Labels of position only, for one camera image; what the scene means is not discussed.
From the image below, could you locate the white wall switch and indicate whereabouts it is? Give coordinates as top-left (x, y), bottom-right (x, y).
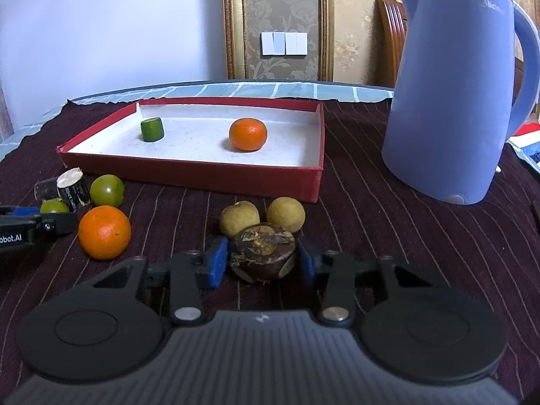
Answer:
top-left (261, 31), bottom-right (308, 56)

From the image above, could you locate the green cucumber piece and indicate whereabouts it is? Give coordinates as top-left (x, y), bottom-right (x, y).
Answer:
top-left (140, 117), bottom-right (164, 142)

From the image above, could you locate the red shallow cardboard box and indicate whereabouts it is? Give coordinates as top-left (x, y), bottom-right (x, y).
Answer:
top-left (57, 98), bottom-right (326, 204)

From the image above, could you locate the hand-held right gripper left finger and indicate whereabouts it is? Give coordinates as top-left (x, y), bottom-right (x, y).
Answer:
top-left (90, 236), bottom-right (231, 326)

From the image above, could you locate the light green round fruit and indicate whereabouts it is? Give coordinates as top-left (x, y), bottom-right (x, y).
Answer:
top-left (40, 199), bottom-right (70, 215)

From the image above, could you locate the dark brown round fruit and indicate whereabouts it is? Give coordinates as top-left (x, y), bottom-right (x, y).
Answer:
top-left (228, 223), bottom-right (297, 281)

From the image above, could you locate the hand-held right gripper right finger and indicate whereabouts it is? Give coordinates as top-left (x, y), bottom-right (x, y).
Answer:
top-left (295, 236), bottom-right (439, 328)

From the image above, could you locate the wooden headboard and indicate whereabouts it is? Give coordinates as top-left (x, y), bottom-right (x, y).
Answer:
top-left (375, 0), bottom-right (540, 121)

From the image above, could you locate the dark sugarcane piece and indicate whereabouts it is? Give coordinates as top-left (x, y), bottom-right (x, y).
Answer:
top-left (35, 177), bottom-right (64, 202)

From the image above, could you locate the dark green tangerine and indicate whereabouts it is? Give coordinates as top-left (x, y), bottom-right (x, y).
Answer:
top-left (89, 174), bottom-right (126, 208)

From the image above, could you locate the sugarcane piece with pale cut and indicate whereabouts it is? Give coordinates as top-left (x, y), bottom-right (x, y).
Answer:
top-left (56, 167), bottom-right (92, 212)

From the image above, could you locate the blue electric kettle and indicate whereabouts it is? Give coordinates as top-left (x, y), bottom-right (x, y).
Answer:
top-left (382, 0), bottom-right (540, 207)

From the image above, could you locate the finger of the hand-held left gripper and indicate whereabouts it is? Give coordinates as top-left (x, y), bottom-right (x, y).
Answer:
top-left (41, 212), bottom-right (79, 238)
top-left (0, 205), bottom-right (43, 220)

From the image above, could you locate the large orange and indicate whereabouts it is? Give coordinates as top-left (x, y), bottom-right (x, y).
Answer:
top-left (78, 205), bottom-right (132, 261)

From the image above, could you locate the red white blue cloth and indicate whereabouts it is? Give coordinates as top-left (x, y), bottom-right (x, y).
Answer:
top-left (507, 120), bottom-right (540, 165)

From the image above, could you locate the gold framed wall panel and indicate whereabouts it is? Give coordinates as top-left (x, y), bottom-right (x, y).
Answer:
top-left (222, 0), bottom-right (335, 82)

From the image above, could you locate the yellow-brown longan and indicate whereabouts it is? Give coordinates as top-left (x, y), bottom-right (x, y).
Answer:
top-left (267, 196), bottom-right (305, 234)
top-left (219, 201), bottom-right (260, 238)

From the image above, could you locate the small orange mandarin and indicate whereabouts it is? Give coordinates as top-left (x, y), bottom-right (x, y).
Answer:
top-left (228, 118), bottom-right (268, 152)

